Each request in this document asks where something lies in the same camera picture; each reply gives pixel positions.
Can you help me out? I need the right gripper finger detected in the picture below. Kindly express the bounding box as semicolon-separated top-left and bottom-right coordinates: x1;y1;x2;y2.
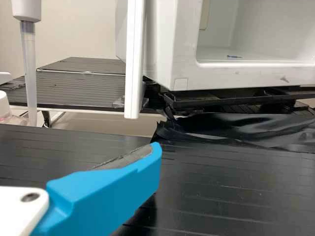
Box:
31;142;162;236

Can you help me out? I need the black platform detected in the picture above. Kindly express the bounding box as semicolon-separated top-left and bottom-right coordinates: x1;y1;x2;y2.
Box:
0;123;315;236
0;71;158;128
36;56;127;74

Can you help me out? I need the black tray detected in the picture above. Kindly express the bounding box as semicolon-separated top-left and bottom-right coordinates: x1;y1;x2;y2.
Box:
158;85;315;115

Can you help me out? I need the white-capped bottle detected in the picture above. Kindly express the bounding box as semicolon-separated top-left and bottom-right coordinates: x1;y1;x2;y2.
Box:
0;90;30;126

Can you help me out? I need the white pipette stand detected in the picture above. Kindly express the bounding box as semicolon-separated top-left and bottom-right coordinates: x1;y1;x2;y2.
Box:
0;0;148;120

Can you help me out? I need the pipette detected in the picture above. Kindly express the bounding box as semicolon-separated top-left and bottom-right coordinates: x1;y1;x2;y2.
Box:
11;0;42;127

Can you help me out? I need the white incubator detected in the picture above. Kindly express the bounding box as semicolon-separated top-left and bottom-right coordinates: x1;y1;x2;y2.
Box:
115;0;315;91

